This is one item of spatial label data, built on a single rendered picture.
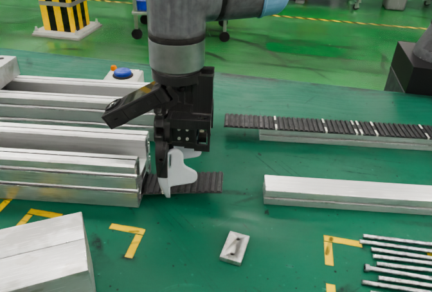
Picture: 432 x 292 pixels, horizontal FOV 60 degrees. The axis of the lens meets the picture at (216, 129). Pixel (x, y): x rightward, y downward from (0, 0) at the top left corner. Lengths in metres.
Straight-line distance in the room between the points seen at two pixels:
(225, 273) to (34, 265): 0.23
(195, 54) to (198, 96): 0.06
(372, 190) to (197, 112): 0.31
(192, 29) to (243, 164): 0.32
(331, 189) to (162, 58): 0.34
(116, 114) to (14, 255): 0.22
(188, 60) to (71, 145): 0.28
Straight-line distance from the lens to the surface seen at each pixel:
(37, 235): 0.48
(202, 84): 0.52
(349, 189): 0.65
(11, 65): 0.90
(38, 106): 0.82
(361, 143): 0.82
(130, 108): 0.55
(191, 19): 0.48
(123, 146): 0.64
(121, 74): 0.90
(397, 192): 0.68
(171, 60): 0.49
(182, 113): 0.54
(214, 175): 0.64
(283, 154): 0.75
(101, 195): 0.62
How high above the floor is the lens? 1.21
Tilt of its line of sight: 32 degrees down
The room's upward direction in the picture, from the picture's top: 2 degrees clockwise
